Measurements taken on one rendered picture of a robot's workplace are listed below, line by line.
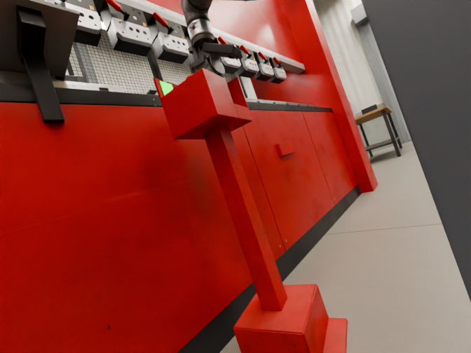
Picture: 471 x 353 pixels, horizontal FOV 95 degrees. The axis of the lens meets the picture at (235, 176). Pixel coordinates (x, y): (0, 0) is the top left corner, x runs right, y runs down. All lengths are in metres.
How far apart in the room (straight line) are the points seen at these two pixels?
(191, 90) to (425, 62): 0.45
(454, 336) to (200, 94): 0.81
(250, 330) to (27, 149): 0.69
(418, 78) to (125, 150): 0.66
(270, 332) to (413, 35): 0.63
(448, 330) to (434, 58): 0.63
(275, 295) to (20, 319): 0.55
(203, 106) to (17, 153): 0.42
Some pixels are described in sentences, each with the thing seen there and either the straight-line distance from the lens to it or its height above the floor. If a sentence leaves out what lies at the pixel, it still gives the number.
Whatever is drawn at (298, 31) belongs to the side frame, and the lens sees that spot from 2.67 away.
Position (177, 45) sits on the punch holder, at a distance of 1.24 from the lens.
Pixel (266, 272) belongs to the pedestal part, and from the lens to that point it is 0.65.
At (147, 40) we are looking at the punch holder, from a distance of 1.15.
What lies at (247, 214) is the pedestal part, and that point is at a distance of 0.60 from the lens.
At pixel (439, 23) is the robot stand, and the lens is 0.37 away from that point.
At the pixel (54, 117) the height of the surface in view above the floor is 0.78.
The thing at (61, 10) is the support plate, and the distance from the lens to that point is 0.73.
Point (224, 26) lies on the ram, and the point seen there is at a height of 1.44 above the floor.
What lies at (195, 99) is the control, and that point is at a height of 0.72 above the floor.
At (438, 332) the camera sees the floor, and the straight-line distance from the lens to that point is 0.80.
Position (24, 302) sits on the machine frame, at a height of 0.40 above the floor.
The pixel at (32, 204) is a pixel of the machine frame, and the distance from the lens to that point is 0.65.
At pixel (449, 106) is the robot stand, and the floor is 0.50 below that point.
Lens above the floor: 0.49
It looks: 1 degrees up
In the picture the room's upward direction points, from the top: 19 degrees counter-clockwise
